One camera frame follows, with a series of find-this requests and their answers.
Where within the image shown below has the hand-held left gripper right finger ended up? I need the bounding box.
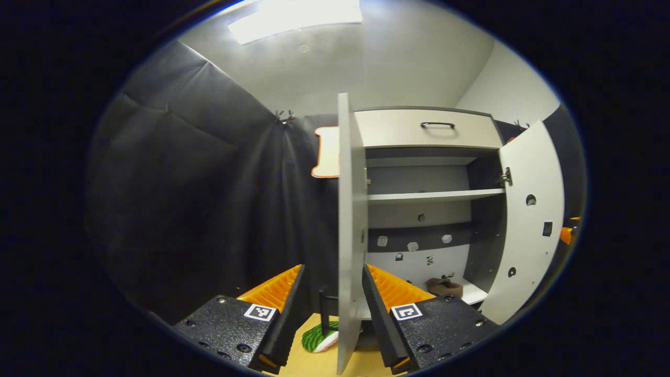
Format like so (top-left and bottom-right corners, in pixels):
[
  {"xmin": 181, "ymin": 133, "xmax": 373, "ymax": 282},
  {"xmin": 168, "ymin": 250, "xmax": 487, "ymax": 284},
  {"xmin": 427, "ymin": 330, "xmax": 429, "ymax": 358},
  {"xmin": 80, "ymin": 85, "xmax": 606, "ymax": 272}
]
[{"xmin": 362, "ymin": 264, "xmax": 500, "ymax": 375}]

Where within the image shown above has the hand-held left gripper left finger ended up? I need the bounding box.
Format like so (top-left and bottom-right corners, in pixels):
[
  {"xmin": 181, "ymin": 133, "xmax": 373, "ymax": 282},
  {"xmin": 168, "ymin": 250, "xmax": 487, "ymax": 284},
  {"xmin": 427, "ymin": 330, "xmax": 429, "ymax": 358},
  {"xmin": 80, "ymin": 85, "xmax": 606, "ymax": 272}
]
[{"xmin": 172, "ymin": 264, "xmax": 306, "ymax": 375}]

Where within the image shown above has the white shoe cabinet door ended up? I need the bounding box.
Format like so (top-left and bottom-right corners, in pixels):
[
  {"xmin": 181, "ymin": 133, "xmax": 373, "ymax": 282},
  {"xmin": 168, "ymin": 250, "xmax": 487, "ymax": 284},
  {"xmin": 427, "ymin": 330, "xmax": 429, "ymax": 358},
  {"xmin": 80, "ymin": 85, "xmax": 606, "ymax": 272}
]
[
  {"xmin": 317, "ymin": 93, "xmax": 370, "ymax": 375},
  {"xmin": 479, "ymin": 119, "xmax": 566, "ymax": 325}
]

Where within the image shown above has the white shoe cabinet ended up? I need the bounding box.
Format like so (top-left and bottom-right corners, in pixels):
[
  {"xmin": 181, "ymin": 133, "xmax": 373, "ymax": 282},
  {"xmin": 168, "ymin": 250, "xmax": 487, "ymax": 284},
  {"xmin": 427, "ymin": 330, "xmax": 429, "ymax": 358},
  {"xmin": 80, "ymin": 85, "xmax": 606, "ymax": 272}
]
[{"xmin": 353, "ymin": 106, "xmax": 508, "ymax": 320}]

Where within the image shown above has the white cabinet shelf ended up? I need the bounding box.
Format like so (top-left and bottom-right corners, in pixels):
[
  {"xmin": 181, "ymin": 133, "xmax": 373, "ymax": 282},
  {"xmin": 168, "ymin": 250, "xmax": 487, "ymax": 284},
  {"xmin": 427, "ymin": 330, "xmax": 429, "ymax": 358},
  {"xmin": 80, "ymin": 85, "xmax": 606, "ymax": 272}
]
[{"xmin": 366, "ymin": 188, "xmax": 506, "ymax": 205}]

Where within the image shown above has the white cabinet drawer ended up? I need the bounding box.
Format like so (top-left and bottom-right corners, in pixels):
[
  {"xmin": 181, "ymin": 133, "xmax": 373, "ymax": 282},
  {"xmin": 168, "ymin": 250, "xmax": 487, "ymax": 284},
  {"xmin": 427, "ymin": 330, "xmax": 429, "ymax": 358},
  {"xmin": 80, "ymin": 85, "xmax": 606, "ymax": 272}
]
[{"xmin": 354, "ymin": 108, "xmax": 504, "ymax": 150}]

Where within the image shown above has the green striped slipper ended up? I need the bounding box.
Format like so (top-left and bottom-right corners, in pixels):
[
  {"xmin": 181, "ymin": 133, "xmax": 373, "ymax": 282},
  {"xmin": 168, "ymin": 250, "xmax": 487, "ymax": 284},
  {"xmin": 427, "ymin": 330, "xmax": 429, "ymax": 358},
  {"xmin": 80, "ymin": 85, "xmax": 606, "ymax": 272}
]
[{"xmin": 301, "ymin": 321, "xmax": 340, "ymax": 352}]

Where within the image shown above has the black backdrop cloth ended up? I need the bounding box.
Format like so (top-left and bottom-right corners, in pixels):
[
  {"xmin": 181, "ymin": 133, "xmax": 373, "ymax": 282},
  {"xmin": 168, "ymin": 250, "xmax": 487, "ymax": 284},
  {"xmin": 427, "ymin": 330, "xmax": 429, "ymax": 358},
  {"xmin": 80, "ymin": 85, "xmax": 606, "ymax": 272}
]
[{"xmin": 86, "ymin": 41, "xmax": 587, "ymax": 320}]

